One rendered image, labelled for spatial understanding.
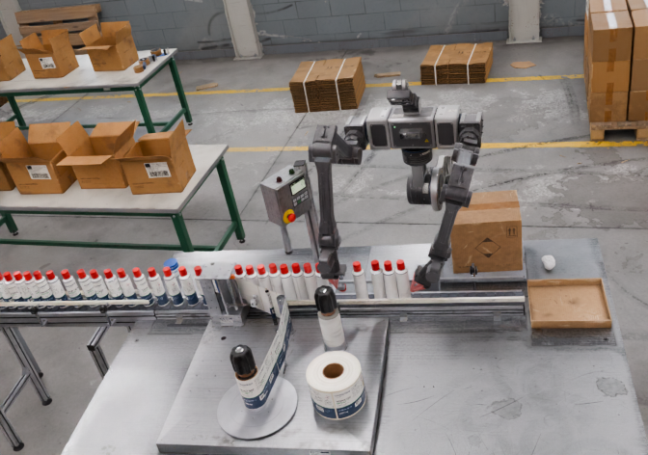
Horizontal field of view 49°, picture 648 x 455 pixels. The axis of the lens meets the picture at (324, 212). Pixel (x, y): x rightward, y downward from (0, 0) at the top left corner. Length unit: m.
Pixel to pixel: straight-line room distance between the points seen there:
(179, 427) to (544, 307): 1.53
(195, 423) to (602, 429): 1.44
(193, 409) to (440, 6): 6.00
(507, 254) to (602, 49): 2.81
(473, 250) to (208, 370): 1.23
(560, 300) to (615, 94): 2.98
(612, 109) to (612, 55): 0.44
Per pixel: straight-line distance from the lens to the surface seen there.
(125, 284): 3.37
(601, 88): 5.81
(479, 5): 7.97
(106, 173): 4.72
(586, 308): 3.08
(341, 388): 2.55
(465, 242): 3.12
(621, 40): 5.67
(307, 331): 3.01
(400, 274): 2.95
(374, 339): 2.91
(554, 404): 2.72
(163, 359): 3.19
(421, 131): 3.05
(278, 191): 2.82
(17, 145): 5.14
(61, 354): 4.87
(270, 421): 2.69
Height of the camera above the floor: 2.87
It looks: 32 degrees down
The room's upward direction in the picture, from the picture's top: 11 degrees counter-clockwise
